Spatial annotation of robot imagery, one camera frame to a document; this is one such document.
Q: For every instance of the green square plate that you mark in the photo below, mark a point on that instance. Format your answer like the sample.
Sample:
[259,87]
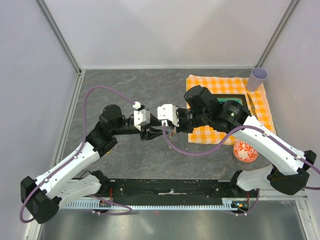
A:
[239,98]

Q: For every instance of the gold knife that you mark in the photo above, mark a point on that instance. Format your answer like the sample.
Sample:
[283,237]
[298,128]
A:
[253,109]

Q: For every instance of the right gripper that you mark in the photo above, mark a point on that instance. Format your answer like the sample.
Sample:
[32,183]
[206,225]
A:
[181,128]

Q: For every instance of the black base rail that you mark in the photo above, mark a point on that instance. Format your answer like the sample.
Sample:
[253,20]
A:
[173,192]

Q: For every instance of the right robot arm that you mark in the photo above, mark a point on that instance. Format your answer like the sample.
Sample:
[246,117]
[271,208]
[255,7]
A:
[288,171]

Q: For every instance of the slotted cable duct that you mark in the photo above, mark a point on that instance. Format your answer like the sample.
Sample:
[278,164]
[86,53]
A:
[98,205]

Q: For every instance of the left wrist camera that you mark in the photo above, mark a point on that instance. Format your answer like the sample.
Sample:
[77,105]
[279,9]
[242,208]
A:
[141,116]

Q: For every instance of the orange checkered cloth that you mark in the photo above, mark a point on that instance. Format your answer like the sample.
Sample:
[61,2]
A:
[234,86]

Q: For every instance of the lilac cup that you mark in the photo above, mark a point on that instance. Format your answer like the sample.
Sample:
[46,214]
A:
[257,76]

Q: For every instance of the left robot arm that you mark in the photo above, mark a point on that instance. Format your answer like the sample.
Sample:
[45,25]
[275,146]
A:
[44,195]

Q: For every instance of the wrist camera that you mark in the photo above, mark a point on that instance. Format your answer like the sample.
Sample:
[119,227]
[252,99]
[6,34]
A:
[141,116]
[167,114]

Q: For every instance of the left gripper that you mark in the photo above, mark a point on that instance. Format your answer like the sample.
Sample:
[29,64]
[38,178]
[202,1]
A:
[150,132]

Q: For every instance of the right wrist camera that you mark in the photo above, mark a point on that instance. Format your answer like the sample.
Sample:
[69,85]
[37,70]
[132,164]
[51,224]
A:
[167,114]

